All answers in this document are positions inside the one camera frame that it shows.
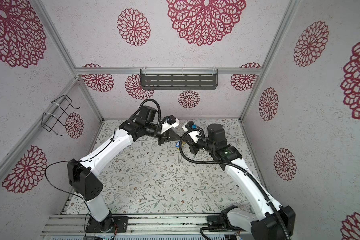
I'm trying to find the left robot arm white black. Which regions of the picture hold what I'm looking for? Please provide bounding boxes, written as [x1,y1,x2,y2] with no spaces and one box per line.
[66,99,180,233]

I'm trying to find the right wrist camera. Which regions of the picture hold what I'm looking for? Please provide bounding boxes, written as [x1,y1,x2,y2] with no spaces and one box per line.
[182,121,202,143]

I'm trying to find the black wire wall basket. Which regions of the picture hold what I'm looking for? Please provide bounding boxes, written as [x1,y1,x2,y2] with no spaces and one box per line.
[41,95,80,137]

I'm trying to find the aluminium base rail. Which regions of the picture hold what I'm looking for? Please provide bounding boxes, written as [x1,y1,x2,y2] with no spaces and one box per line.
[40,209,257,240]

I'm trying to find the grey slotted wall shelf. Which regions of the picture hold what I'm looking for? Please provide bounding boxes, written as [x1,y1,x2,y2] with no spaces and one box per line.
[140,69,219,90]

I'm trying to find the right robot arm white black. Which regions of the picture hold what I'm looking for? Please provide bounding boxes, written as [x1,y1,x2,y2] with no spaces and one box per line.
[179,121,296,240]

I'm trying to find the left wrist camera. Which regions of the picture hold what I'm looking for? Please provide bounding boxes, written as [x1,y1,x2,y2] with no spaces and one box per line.
[161,115,179,134]

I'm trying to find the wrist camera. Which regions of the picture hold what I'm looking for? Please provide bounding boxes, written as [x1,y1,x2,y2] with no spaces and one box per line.
[182,121,202,143]
[161,115,179,134]

